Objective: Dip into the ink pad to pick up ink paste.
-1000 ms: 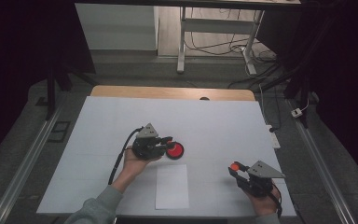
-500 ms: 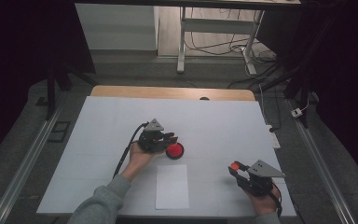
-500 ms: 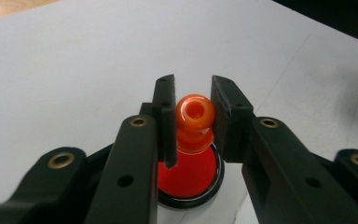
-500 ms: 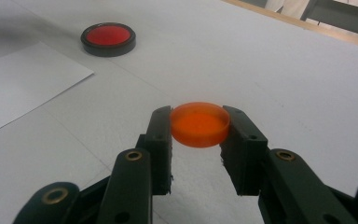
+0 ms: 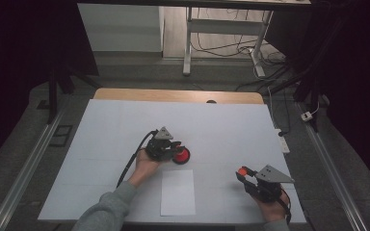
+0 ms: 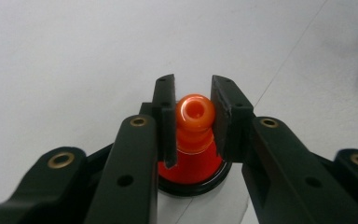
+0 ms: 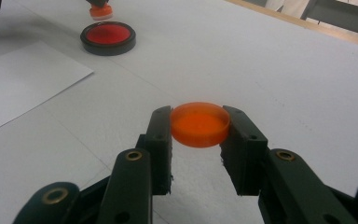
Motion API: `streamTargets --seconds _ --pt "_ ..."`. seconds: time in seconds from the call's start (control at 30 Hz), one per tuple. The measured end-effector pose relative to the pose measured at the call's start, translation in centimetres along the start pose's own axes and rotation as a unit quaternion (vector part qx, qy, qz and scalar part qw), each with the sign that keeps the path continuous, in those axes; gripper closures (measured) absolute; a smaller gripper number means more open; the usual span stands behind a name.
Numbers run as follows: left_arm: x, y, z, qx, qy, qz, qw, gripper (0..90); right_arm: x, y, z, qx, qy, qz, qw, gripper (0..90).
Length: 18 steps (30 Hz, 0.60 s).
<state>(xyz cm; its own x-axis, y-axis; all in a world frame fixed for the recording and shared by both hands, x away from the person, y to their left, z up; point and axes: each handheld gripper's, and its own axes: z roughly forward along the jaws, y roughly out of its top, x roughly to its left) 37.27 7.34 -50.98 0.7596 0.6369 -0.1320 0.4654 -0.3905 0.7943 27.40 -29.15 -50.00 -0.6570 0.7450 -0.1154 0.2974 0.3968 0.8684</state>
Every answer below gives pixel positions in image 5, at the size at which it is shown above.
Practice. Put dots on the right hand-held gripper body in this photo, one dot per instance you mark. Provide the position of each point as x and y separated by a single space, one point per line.
268 189

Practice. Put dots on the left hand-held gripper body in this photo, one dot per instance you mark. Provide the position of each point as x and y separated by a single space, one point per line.
159 149

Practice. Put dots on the red round disc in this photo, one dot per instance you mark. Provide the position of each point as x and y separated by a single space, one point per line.
183 157

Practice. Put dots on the white paper sheet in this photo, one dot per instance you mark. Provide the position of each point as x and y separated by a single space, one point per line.
178 192

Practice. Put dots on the person's right hand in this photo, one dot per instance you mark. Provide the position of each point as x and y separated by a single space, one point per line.
273 210

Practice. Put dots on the person's left hand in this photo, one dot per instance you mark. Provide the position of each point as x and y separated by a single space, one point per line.
144 168

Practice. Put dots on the white power strip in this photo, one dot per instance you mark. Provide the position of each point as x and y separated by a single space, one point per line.
283 142

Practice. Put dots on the large white table cover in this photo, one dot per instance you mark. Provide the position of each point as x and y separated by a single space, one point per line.
221 128

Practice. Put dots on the black table grommet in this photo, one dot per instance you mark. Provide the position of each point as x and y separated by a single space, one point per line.
211 101

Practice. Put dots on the small white adapter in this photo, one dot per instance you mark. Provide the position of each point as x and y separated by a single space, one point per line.
306 116

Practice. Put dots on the black metal stand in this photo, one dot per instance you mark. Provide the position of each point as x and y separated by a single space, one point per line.
53 96
311 86

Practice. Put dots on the grey cabinet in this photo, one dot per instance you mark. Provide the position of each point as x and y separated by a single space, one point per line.
122 29

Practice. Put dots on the metal floor rail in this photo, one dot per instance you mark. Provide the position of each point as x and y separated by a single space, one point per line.
330 166
29 166

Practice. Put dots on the white desk frame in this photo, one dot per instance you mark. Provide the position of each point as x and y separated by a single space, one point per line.
224 26

